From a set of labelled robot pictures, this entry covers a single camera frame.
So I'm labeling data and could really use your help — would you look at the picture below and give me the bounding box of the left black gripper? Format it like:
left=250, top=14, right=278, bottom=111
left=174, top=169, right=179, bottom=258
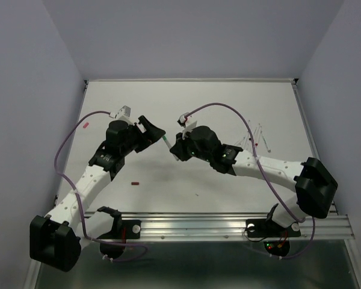
left=120, top=115, right=165, bottom=155

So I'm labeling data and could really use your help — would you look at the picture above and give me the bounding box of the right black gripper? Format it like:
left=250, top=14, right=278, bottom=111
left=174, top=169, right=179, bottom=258
left=169, top=129, right=212, bottom=163

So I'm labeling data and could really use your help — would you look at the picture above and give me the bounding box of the teal green cap marker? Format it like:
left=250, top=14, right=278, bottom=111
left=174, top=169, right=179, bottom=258
left=162, top=135, right=179, bottom=161

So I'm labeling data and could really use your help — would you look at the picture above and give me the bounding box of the grey cap marker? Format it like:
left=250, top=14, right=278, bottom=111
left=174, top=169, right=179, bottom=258
left=259, top=125, right=271, bottom=153

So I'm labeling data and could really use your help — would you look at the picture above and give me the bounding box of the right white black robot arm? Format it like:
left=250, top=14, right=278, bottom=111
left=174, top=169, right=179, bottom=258
left=170, top=126, right=338, bottom=235

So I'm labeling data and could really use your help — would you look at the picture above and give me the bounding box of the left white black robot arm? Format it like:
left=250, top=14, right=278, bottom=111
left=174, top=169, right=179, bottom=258
left=29, top=116, right=166, bottom=272

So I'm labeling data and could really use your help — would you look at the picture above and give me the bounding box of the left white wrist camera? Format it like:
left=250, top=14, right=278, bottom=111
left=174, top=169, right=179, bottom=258
left=109, top=105, right=132, bottom=124

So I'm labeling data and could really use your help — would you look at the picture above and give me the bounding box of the aluminium front rail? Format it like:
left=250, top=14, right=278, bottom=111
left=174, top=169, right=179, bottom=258
left=35, top=214, right=356, bottom=241

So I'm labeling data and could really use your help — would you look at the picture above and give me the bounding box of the aluminium rail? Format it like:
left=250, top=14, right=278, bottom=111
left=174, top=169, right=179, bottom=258
left=35, top=214, right=356, bottom=241
left=291, top=78, right=338, bottom=219

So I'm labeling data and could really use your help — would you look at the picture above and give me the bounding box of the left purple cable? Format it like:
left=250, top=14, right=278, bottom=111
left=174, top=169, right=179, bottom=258
left=54, top=110, right=148, bottom=263

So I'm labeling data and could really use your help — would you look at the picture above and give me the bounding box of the purple cable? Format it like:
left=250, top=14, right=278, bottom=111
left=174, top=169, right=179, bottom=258
left=186, top=103, right=316, bottom=261
left=54, top=110, right=148, bottom=263

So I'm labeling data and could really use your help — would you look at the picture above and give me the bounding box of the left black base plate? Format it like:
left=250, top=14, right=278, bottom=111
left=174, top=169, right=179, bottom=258
left=97, top=220, right=147, bottom=263

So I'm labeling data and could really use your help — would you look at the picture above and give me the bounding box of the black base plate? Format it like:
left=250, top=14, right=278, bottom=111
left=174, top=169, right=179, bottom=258
left=97, top=220, right=147, bottom=263
left=244, top=219, right=301, bottom=257

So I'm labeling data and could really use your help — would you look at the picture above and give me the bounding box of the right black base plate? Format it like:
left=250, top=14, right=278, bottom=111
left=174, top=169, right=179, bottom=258
left=244, top=219, right=301, bottom=257

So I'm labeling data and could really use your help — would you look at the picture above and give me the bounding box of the aluminium right side rail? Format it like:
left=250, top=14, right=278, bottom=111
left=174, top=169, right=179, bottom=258
left=291, top=78, right=338, bottom=219

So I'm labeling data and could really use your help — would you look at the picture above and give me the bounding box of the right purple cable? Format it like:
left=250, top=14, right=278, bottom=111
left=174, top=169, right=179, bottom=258
left=186, top=103, right=316, bottom=261

